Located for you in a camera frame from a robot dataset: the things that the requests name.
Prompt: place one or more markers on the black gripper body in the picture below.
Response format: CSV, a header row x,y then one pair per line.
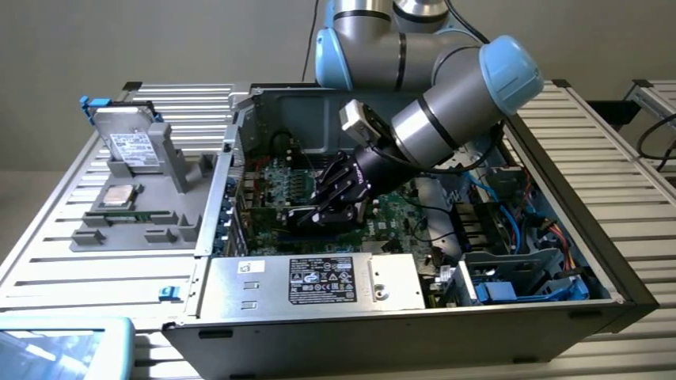
x,y
377,175

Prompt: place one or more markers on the CPU chip silver lid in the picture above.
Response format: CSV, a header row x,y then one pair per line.
x,y
120,196

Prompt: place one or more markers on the neighbouring metal slat table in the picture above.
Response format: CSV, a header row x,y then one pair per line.
x,y
654,99

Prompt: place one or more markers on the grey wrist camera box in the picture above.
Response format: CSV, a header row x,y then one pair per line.
x,y
360,122

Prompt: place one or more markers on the grey disk bay cage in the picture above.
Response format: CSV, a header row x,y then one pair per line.
x,y
506,265

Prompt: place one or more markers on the black CPU cooler shroud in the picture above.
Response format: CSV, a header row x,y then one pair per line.
x,y
477,229

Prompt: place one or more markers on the grey parts rack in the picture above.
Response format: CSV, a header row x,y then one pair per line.
x,y
142,237

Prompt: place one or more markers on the black box beside table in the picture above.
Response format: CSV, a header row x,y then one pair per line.
x,y
609,112

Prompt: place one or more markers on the silver power supply unit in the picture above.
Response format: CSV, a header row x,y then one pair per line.
x,y
310,283

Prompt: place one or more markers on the green RAM stick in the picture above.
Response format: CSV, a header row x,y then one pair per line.
x,y
129,215

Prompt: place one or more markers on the graphics card black cooler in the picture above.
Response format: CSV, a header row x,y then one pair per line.
x,y
337,222

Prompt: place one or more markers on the blue disk caddy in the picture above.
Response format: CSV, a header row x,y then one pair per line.
x,y
496,293

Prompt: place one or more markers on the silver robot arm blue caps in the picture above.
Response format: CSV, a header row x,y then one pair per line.
x,y
422,59

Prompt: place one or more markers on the hard disk blue bracket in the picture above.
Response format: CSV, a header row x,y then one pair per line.
x,y
124,134

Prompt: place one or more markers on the green motherboard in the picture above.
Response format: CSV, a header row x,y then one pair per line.
x,y
401,221

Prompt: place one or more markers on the open grey PC case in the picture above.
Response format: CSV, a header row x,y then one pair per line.
x,y
401,344

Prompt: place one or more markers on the teach pendant blue frame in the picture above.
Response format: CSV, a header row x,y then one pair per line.
x,y
62,348

